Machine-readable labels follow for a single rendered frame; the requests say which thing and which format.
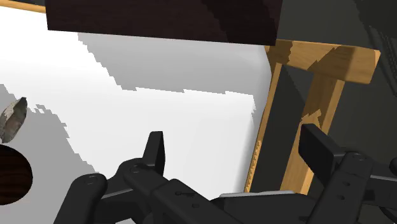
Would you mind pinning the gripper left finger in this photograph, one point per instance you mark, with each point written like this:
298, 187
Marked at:
145, 186

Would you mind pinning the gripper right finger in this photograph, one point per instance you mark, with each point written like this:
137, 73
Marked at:
347, 186

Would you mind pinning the dark brown round object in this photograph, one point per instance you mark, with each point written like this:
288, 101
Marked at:
14, 175

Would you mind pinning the grey rough stone-like object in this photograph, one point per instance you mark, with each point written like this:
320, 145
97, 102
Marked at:
13, 121

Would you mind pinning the dark wood robot stand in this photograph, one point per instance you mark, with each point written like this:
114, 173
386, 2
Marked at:
139, 18

